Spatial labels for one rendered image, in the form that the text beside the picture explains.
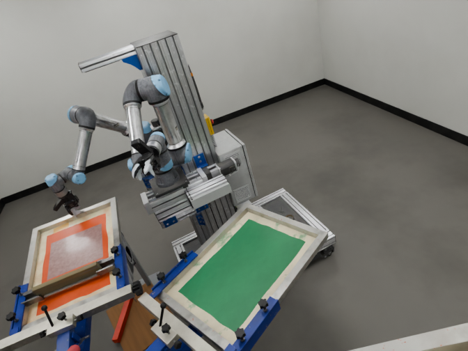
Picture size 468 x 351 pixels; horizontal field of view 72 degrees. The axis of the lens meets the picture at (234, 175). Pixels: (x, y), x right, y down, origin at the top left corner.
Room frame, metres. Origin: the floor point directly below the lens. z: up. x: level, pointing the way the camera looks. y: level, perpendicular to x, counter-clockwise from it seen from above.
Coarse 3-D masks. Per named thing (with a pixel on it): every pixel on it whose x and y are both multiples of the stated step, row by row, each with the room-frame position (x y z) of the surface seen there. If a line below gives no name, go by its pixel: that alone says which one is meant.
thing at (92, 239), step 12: (84, 228) 1.78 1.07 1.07; (96, 228) 1.75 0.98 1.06; (84, 240) 1.67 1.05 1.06; (96, 240) 1.64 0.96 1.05; (84, 252) 1.57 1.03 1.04; (96, 252) 1.55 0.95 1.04; (108, 252) 1.52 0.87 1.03; (84, 264) 1.48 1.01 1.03; (96, 276) 1.36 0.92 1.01; (108, 276) 1.34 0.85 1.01; (84, 288) 1.31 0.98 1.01; (96, 288) 1.28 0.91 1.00
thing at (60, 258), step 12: (72, 228) 1.81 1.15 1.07; (48, 240) 1.77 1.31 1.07; (60, 240) 1.73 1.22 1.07; (72, 240) 1.70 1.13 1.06; (48, 252) 1.66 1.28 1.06; (60, 252) 1.63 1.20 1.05; (72, 252) 1.60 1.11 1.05; (48, 264) 1.56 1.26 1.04; (60, 264) 1.53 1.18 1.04; (72, 264) 1.50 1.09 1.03; (48, 276) 1.46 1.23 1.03; (72, 288) 1.33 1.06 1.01; (48, 300) 1.30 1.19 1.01; (60, 300) 1.27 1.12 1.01
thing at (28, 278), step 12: (96, 204) 1.95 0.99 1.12; (108, 204) 1.93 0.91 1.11; (84, 216) 1.91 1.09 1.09; (36, 228) 1.87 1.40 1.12; (48, 228) 1.86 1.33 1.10; (36, 240) 1.76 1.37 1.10; (120, 240) 1.57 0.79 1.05; (36, 252) 1.67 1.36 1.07; (24, 276) 1.48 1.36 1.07; (84, 300) 1.20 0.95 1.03; (24, 312) 1.24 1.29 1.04; (60, 312) 1.17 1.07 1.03; (24, 324) 1.18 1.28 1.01; (36, 324) 1.14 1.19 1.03
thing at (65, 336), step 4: (64, 332) 1.02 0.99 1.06; (68, 332) 1.01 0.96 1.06; (60, 336) 1.00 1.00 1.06; (64, 336) 0.99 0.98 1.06; (68, 336) 0.99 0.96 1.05; (60, 340) 0.98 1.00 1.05; (64, 340) 0.98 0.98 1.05; (68, 340) 0.97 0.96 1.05; (72, 340) 0.99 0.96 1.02; (60, 344) 0.96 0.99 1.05; (64, 344) 0.96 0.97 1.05; (68, 344) 0.95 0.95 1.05; (72, 344) 0.97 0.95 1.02; (56, 348) 0.95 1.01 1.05; (60, 348) 0.94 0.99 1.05; (64, 348) 0.94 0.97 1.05; (68, 348) 0.93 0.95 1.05
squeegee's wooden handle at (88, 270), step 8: (96, 264) 1.35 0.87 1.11; (72, 272) 1.34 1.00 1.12; (80, 272) 1.33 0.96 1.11; (88, 272) 1.34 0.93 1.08; (96, 272) 1.35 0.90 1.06; (56, 280) 1.32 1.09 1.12; (64, 280) 1.32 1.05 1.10; (72, 280) 1.33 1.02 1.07; (40, 288) 1.30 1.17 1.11; (48, 288) 1.30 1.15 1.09; (56, 288) 1.31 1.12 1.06
